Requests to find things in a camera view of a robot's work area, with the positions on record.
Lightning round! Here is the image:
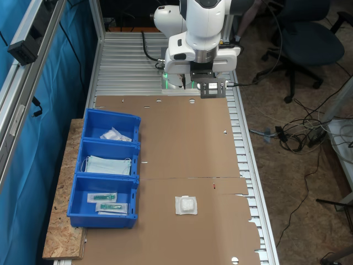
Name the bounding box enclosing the aluminium horizontal frame beam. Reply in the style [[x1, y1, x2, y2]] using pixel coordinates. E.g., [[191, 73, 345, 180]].
[[0, 0, 68, 191]]

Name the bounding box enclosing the black stand leg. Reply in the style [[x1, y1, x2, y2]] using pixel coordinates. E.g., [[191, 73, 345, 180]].
[[315, 198, 353, 214]]

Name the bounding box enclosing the light blue surgical mask stack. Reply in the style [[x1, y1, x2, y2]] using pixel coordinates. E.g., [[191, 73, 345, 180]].
[[81, 155, 132, 176]]

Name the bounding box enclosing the long black floor cable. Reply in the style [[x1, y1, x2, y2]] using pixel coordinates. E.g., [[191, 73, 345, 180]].
[[277, 153, 324, 249]]

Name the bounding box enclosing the dark office chair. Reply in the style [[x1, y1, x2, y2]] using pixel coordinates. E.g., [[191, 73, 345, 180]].
[[252, 0, 345, 104]]

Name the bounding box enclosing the white gauze packet clear film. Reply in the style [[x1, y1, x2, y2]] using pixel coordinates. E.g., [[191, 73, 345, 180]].
[[175, 195, 199, 216]]

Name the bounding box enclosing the black floor power strip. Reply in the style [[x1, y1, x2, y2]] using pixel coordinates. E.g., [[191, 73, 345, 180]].
[[308, 129, 328, 147]]

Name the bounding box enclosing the thick black robot base cable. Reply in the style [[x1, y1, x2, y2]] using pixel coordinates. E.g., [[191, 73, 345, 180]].
[[141, 30, 167, 70]]

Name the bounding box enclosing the green syringe packet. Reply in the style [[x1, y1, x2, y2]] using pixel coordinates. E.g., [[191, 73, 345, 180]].
[[87, 192, 118, 204], [95, 202, 129, 215]]

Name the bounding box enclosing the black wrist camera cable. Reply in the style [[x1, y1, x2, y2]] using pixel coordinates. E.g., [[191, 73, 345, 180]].
[[224, 81, 256, 88]]

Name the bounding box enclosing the blue plastic bin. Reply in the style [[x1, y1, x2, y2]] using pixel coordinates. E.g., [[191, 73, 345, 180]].
[[82, 108, 142, 144], [66, 173, 138, 229], [74, 137, 141, 179]]

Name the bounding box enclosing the OSB wood board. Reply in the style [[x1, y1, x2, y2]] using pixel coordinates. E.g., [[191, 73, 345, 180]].
[[41, 118, 88, 261]]

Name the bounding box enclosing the brown cardboard sheet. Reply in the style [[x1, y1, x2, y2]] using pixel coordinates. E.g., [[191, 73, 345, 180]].
[[92, 95, 245, 180], [72, 176, 262, 265]]

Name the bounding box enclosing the white shelf unit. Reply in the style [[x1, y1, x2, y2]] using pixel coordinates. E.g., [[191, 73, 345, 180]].
[[327, 118, 353, 194]]

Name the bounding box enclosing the aluminium frame post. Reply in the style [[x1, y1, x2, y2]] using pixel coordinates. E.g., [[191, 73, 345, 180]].
[[88, 0, 107, 50]]

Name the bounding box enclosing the black power strip on beam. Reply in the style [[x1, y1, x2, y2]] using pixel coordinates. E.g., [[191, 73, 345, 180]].
[[7, 0, 67, 66]]

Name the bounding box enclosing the person's leg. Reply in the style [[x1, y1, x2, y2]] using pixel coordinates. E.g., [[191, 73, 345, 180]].
[[235, 0, 263, 44]]

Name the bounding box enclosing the black power adapter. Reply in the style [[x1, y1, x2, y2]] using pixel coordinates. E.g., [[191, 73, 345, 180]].
[[275, 126, 289, 144]]

